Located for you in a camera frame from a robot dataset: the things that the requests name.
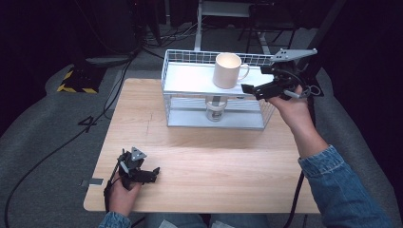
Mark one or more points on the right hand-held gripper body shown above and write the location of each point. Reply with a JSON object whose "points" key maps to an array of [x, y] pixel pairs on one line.
{"points": [[290, 79]]}

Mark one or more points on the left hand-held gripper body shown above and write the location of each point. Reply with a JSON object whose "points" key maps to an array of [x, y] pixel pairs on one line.
{"points": [[131, 164]]}

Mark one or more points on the cream ceramic mug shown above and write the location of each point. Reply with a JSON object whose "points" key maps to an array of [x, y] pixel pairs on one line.
{"points": [[226, 71]]}

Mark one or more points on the person's right hand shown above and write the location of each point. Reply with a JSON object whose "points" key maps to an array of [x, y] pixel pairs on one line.
{"points": [[294, 110]]}

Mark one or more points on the person's left hand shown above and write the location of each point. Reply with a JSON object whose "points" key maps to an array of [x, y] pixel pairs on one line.
{"points": [[122, 198]]}

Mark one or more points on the grey tape strip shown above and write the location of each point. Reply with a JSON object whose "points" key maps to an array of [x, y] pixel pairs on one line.
{"points": [[93, 182]]}

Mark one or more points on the clear glass jar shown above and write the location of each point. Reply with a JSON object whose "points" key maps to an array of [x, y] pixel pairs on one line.
{"points": [[216, 109]]}

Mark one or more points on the black metal stand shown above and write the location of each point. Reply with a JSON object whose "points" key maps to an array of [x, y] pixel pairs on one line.
{"points": [[320, 34]]}

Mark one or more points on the black chair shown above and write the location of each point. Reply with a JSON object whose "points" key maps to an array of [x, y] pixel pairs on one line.
{"points": [[269, 19]]}

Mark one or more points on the yellow black striped stand base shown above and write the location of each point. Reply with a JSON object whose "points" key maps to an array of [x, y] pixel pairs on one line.
{"points": [[80, 80]]}

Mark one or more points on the white desk frame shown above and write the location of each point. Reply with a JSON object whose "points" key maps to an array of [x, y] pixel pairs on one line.
{"points": [[221, 9]]}

